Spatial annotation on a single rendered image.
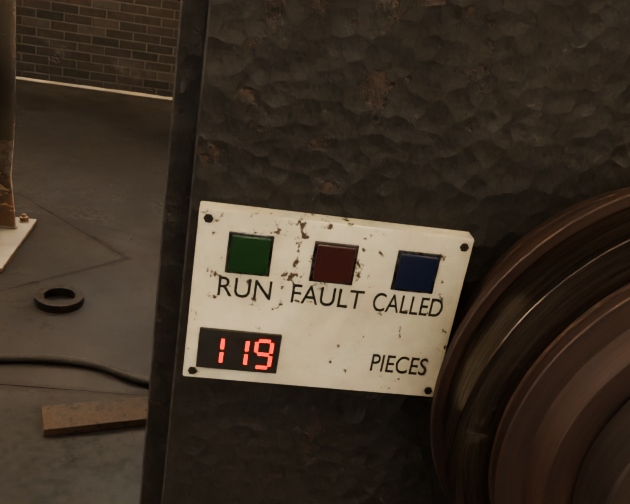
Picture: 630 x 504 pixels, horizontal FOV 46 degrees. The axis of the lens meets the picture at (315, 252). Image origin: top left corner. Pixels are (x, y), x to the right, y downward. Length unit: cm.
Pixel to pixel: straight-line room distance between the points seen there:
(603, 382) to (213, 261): 35
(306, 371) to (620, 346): 30
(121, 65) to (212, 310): 611
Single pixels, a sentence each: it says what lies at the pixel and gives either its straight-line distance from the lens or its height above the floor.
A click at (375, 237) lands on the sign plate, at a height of 123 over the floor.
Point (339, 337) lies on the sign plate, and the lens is 74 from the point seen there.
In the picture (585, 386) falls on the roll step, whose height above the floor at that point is 119.
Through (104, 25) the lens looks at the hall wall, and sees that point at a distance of 676.
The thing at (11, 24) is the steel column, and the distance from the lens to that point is 351.
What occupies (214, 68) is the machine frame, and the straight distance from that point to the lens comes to 67.
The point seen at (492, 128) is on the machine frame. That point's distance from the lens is 71.
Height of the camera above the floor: 148
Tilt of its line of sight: 23 degrees down
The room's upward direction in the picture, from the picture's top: 10 degrees clockwise
